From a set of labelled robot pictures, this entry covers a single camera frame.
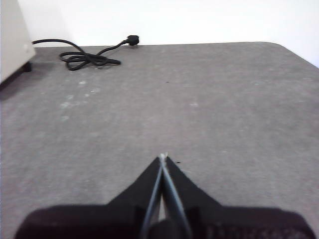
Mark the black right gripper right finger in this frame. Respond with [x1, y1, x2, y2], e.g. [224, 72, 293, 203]
[163, 156, 316, 239]

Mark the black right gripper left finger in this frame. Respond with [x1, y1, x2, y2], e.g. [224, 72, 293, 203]
[14, 155, 164, 239]

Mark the cream toaster oven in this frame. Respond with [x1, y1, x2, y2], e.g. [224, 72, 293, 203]
[0, 0, 36, 87]

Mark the black oven power cable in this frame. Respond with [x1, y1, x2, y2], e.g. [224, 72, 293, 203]
[32, 35, 140, 72]

